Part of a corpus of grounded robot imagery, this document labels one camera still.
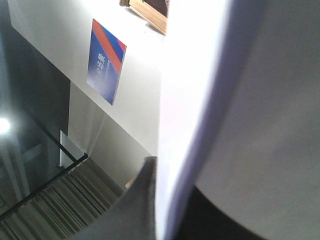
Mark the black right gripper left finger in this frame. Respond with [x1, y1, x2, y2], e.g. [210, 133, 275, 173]
[70, 156, 157, 240]

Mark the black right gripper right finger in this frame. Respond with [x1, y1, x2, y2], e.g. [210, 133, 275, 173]
[175, 187, 262, 240]

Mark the white paper sheet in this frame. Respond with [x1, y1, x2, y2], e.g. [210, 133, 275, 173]
[155, 0, 320, 240]

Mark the round emblem wooden plaque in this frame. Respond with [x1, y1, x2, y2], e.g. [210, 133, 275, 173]
[119, 0, 168, 36]

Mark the blue red wall sign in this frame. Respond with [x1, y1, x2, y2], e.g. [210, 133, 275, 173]
[87, 19, 127, 105]

